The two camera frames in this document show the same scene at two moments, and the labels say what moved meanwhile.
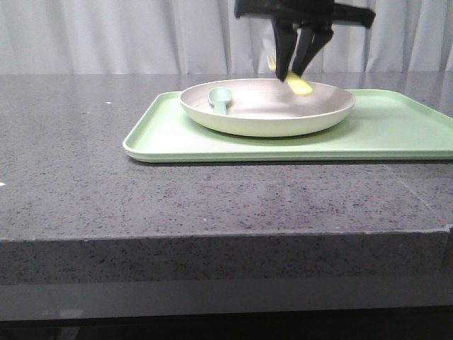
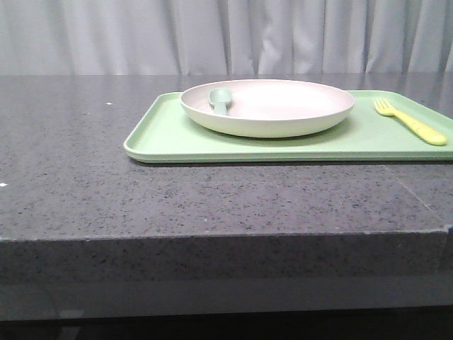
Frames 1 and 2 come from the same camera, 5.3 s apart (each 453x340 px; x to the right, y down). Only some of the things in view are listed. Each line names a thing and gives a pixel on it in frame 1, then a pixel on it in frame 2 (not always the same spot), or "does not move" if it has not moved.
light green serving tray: [390, 126] does not move
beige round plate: [265, 108] does not move
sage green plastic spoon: [219, 95] does not move
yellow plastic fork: [299, 85] -> [426, 132]
